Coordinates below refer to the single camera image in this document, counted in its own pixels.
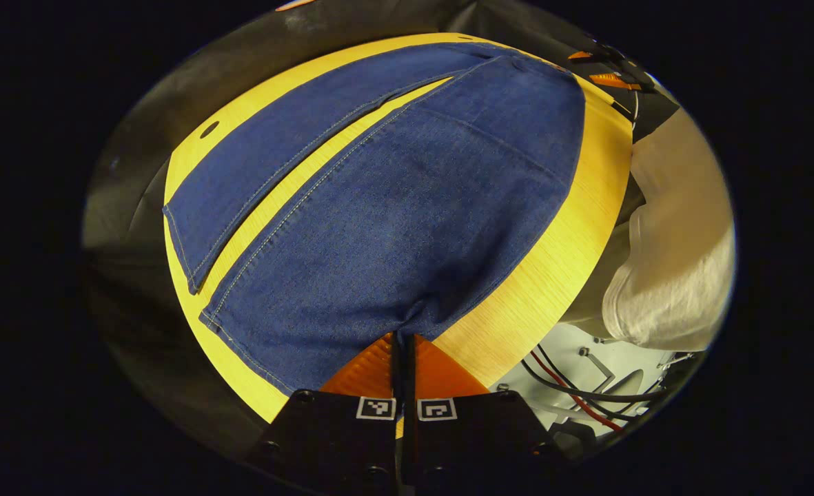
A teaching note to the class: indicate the white metal table frame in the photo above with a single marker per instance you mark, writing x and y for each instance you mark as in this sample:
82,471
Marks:
572,358

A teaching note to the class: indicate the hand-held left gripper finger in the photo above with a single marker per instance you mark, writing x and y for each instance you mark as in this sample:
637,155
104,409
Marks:
398,372
411,372

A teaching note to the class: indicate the blue denim jeans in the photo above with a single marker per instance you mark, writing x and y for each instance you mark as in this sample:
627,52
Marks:
393,207

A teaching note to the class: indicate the black backdrop cloth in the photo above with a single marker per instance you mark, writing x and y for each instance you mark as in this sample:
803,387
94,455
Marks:
124,207

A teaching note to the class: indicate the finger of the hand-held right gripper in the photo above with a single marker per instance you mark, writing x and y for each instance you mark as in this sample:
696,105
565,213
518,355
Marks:
579,54
613,81

